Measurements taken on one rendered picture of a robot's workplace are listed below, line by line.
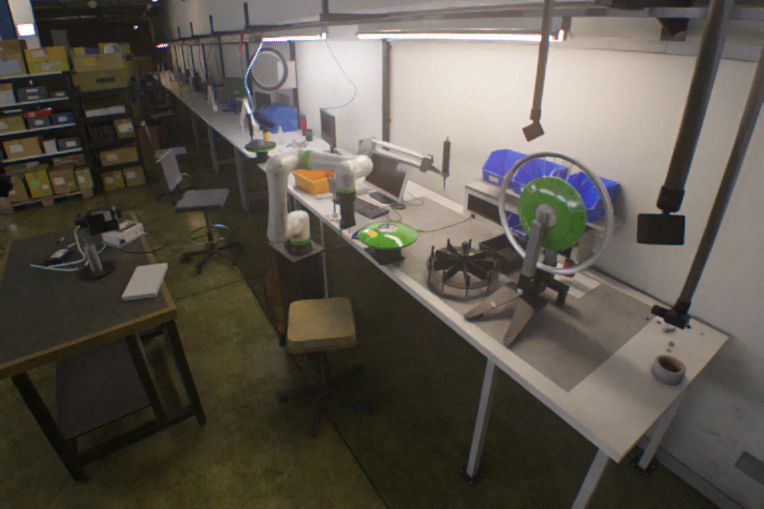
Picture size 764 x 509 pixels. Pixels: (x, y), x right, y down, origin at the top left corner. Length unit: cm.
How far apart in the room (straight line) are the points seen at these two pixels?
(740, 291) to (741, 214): 33
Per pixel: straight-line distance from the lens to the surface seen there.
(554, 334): 181
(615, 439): 151
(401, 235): 204
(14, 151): 711
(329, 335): 214
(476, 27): 204
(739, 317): 220
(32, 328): 213
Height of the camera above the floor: 201
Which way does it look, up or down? 25 degrees down
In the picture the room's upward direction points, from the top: straight up
